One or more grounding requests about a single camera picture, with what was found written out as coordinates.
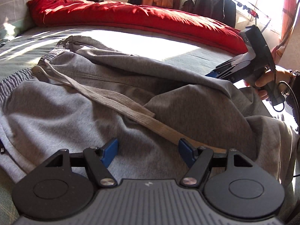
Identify grey sweatpants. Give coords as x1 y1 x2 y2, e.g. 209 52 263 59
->
1 36 299 185

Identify black sleeve right forearm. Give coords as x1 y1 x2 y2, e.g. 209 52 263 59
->
286 70 299 128

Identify metal clothes drying rack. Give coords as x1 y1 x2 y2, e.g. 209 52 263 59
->
233 0 271 32

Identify person's right hand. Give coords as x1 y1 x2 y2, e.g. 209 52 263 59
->
243 65 293 101

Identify dark jackets on rack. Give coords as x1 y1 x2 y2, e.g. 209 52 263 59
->
181 0 236 28

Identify red duvet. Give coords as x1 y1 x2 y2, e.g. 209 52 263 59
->
27 0 248 55

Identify orange right curtain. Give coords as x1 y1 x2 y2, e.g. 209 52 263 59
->
271 0 299 65

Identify green plaid bed blanket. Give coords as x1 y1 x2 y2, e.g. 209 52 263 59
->
0 25 300 225

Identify grey plaid pillow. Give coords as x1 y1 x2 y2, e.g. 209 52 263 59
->
0 0 35 43

